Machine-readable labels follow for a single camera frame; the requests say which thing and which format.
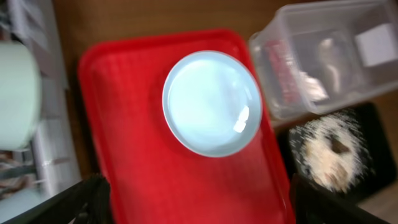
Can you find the black waste tray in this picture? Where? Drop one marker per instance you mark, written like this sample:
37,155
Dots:
383,167

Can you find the mint green bowl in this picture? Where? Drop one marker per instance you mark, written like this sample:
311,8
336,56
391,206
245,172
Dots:
21,96

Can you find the grey dishwasher rack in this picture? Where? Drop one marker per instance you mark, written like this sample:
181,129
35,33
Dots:
47,165

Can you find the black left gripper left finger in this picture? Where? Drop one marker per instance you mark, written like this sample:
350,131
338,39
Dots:
87,202

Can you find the red snack wrapper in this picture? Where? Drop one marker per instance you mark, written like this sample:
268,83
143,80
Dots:
278,56

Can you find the white rice pile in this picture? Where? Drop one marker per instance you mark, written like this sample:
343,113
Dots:
310,147

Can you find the brown food scraps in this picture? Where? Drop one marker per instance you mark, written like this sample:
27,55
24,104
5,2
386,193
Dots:
336,172

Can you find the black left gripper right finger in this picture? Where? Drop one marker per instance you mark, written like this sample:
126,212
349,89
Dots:
312,203

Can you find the light blue plate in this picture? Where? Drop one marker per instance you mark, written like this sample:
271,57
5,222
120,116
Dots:
212,103

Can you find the white tissue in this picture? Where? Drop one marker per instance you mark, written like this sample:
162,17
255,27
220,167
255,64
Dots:
314,88

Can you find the clear plastic bin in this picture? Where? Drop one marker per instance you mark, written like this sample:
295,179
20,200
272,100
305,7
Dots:
350,46

